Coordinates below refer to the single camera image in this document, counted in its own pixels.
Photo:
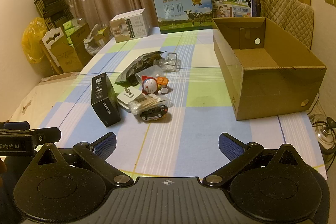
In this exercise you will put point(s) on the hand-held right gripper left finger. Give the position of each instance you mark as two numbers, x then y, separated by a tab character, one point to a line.
105	145

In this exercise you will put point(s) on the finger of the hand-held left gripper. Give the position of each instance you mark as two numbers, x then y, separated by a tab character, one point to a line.
44	136
17	125

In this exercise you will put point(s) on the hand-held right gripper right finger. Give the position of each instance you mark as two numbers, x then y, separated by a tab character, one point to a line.
230	146

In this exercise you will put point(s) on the long black product box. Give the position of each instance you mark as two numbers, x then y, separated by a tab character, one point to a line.
103	100

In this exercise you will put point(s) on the white power adapter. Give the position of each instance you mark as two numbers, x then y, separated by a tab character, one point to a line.
128	100

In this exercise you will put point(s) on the black toy car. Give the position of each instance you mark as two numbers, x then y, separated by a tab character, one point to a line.
153	114

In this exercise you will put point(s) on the cotton swab packet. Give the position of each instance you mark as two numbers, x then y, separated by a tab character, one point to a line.
149	102

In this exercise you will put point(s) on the brown cardboard box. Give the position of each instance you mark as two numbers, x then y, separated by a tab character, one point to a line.
262	92

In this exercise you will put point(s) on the red blue cat figurine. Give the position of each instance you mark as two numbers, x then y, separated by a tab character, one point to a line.
148	85

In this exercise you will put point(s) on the silver foil bag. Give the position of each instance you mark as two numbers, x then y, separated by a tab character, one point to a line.
134	67

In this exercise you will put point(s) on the clear plastic pouch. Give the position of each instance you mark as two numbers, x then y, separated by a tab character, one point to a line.
149	72

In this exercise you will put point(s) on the clear plastic bag with clip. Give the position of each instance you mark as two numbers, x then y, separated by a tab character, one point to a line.
170	62

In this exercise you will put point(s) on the checked tablecloth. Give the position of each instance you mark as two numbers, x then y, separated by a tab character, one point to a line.
199	87

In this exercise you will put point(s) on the yellow plastic bag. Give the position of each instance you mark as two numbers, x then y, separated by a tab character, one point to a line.
31	43

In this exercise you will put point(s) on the large brown floor carton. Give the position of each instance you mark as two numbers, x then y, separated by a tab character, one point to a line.
73	56

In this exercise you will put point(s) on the glass pot lid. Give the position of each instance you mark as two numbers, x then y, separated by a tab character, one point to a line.
324	133

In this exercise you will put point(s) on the white wooden chair back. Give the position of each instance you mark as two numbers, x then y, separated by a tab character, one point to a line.
52	34

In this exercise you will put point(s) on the crumpled clear plastic bag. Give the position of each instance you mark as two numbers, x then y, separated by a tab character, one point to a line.
92	43

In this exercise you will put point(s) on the stack of green packets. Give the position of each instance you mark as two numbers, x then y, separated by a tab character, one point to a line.
70	29

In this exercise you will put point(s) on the small brown floor carton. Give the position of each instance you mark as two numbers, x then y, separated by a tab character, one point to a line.
103	36

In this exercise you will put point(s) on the folding step ladder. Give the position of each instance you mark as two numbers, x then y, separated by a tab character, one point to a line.
52	8

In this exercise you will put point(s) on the small beige product box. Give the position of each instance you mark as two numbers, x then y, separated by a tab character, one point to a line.
131	26

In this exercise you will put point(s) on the quilted beige chair cover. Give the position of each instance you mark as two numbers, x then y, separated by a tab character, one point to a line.
286	19

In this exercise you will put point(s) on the light blue milk carton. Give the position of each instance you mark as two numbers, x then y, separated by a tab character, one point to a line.
183	11

